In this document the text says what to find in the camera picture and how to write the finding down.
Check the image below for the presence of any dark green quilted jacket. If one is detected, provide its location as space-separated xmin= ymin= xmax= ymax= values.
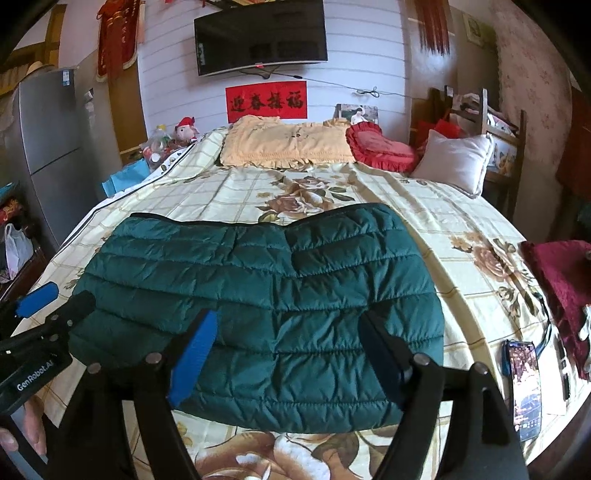
xmin=69 ymin=204 xmax=445 ymax=434

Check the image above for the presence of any person left hand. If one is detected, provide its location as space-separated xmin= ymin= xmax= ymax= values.
xmin=0 ymin=396 xmax=47 ymax=455

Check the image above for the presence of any white plastic bag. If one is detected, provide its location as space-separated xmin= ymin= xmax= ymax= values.
xmin=4 ymin=224 xmax=34 ymax=280

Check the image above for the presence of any blue paper bag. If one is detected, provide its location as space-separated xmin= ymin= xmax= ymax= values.
xmin=102 ymin=159 xmax=150 ymax=197

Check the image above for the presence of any floral checked bedspread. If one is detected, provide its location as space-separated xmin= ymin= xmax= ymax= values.
xmin=39 ymin=129 xmax=546 ymax=479

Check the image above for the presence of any grey white cloth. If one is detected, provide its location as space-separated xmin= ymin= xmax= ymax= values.
xmin=578 ymin=304 xmax=591 ymax=341

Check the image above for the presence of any grey refrigerator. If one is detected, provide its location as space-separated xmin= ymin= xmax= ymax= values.
xmin=1 ymin=66 xmax=105 ymax=256

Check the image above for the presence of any maroon velvet blanket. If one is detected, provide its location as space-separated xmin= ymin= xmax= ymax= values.
xmin=520 ymin=240 xmax=590 ymax=380

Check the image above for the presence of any pig plush toy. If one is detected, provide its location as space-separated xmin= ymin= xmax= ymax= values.
xmin=174 ymin=116 xmax=199 ymax=145

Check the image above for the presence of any white pillow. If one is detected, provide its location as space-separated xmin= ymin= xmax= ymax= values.
xmin=411 ymin=130 xmax=495 ymax=198

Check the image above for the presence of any red Chinese banner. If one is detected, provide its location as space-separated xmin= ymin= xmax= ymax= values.
xmin=225 ymin=81 xmax=308 ymax=123

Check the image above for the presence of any red heart cushion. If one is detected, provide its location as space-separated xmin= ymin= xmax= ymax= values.
xmin=346 ymin=122 xmax=418 ymax=173

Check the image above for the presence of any wooden chair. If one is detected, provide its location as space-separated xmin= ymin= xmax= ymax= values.
xmin=429 ymin=85 xmax=528 ymax=222

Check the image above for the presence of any framed photo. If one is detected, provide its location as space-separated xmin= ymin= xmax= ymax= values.
xmin=335 ymin=104 xmax=379 ymax=125

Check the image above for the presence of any red hanging wall decoration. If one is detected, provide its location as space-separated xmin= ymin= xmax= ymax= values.
xmin=96 ymin=0 xmax=145 ymax=82

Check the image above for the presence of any wall mounted television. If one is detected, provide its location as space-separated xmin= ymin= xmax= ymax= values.
xmin=194 ymin=1 xmax=328 ymax=76

